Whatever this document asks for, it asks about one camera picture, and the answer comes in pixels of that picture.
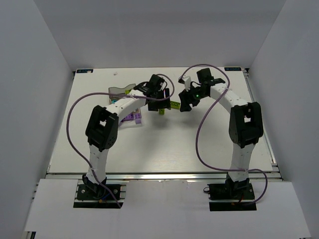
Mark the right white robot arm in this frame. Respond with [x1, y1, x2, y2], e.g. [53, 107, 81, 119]
[178, 68, 264, 197]

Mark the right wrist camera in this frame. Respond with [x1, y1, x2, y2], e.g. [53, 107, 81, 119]
[178, 76, 191, 92]

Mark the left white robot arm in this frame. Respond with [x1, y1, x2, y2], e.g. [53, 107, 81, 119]
[82, 74, 170, 197]

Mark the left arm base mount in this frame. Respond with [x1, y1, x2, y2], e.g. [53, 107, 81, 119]
[73, 183, 126, 209]

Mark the amber plastic tray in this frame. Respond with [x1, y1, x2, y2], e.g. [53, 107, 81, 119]
[109, 96, 123, 104]

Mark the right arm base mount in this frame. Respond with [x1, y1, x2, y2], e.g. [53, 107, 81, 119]
[203, 183, 257, 212]

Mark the clear plastic tray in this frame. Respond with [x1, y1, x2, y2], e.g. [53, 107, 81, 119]
[119, 108, 142, 126]

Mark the blue label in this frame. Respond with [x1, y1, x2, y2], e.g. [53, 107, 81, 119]
[76, 69, 93, 74]
[224, 67, 242, 71]

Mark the purple square lego brick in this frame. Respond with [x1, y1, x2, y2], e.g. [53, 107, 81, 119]
[134, 113, 142, 124]

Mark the blue label right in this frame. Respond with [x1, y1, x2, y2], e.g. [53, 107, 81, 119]
[224, 67, 242, 71]

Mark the blue label left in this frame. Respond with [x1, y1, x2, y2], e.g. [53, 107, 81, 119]
[76, 69, 93, 74]

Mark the green long lego brick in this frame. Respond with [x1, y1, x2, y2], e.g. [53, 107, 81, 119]
[170, 101, 180, 110]

